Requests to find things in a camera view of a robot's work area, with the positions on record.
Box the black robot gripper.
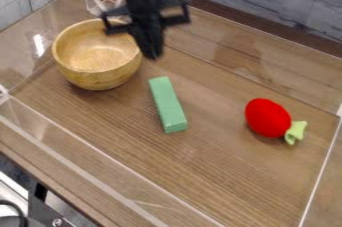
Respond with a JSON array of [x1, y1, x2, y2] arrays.
[[101, 0, 190, 59]]

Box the green rectangular block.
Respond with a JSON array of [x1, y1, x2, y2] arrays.
[[149, 76, 189, 134]]

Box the brown wooden bowl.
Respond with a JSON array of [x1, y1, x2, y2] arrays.
[[51, 19, 142, 91]]

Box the red plush strawberry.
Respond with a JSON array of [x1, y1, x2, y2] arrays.
[[245, 98, 309, 145]]

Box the black table leg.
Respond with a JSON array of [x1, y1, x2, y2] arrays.
[[28, 182, 48, 216]]

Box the clear acrylic corner bracket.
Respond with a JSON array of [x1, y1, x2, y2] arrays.
[[85, 0, 125, 16]]

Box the clear acrylic tray wall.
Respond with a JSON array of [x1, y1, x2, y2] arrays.
[[0, 86, 225, 227]]

